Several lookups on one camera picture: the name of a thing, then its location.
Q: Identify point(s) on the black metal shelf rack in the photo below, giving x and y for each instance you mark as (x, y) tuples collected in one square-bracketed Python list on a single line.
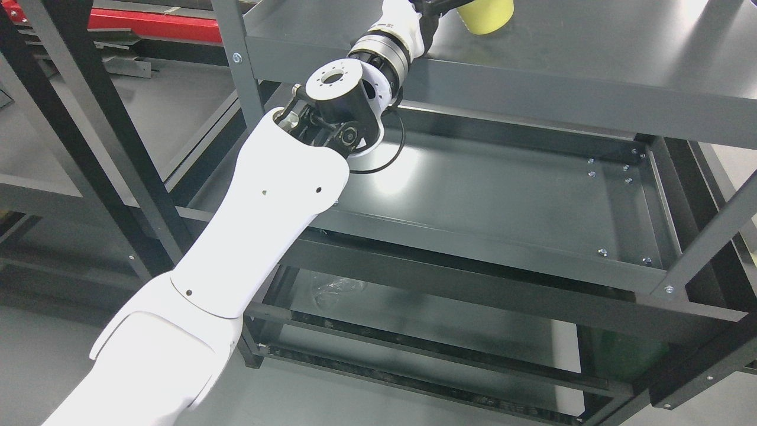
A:
[(116, 150)]

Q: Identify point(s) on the red metal beam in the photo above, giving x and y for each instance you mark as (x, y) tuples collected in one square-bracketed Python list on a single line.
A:
[(160, 24)]

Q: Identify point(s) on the grey metal shelf unit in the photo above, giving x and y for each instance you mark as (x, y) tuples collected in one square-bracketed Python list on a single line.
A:
[(553, 246)]

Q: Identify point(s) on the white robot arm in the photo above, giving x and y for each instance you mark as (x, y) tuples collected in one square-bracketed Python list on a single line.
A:
[(164, 351)]

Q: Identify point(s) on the yellow plastic cup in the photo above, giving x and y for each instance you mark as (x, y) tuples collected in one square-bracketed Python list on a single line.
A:
[(484, 17)]

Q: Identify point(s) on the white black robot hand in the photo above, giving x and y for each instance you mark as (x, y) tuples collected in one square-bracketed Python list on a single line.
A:
[(413, 23)]

